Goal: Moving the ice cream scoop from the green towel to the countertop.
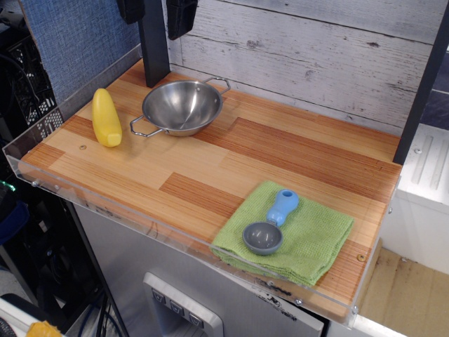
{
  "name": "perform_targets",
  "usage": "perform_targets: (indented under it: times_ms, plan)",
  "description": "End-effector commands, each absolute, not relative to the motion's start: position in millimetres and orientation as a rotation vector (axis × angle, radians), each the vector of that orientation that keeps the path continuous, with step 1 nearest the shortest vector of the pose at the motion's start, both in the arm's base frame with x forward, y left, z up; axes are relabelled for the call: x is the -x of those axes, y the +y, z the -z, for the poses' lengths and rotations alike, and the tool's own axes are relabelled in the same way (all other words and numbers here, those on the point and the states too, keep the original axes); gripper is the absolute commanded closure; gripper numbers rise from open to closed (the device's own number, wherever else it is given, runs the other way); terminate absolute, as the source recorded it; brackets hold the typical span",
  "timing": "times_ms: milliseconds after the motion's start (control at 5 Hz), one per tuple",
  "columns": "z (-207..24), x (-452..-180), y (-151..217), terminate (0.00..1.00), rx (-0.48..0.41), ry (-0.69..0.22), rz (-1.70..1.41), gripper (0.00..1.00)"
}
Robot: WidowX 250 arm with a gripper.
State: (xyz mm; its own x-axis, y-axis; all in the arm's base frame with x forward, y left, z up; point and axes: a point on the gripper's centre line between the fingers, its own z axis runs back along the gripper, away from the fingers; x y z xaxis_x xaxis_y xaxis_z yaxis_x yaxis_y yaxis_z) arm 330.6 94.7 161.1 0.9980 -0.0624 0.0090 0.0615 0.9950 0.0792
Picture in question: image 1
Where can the blue fabric panel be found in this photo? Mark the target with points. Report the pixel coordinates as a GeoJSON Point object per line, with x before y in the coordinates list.
{"type": "Point", "coordinates": [77, 40]}

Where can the white toy sink unit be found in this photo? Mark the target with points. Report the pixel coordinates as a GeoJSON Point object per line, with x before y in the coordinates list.
{"type": "Point", "coordinates": [416, 224]}

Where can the blue grey ice cream scoop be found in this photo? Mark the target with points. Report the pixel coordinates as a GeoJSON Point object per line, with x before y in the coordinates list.
{"type": "Point", "coordinates": [264, 238]}

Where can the steel bowl with handles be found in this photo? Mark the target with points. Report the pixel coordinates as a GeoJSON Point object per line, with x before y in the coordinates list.
{"type": "Point", "coordinates": [183, 108]}

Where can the black plastic crate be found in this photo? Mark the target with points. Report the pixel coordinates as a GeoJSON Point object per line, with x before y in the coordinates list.
{"type": "Point", "coordinates": [27, 98]}

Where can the yellow object bottom left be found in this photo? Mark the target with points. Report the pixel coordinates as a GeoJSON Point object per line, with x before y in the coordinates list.
{"type": "Point", "coordinates": [42, 329]}

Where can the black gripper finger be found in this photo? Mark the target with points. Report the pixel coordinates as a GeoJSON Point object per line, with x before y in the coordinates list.
{"type": "Point", "coordinates": [180, 16]}
{"type": "Point", "coordinates": [131, 10]}

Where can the black vertical post left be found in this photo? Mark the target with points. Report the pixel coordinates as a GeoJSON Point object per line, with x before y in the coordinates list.
{"type": "Point", "coordinates": [153, 43]}

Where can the black vertical post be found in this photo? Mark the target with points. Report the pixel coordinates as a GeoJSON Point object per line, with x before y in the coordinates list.
{"type": "Point", "coordinates": [424, 90]}
{"type": "Point", "coordinates": [153, 43]}

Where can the toy fridge water dispenser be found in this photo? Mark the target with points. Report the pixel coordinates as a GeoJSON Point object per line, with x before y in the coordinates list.
{"type": "Point", "coordinates": [177, 313]}

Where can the green towel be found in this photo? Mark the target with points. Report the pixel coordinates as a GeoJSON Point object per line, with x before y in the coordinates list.
{"type": "Point", "coordinates": [313, 235]}

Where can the black vertical post right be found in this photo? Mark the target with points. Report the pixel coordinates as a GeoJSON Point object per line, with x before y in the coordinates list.
{"type": "Point", "coordinates": [424, 90]}

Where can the clear acrylic guard rail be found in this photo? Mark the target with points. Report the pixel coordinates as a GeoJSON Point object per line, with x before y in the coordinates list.
{"type": "Point", "coordinates": [155, 203]}

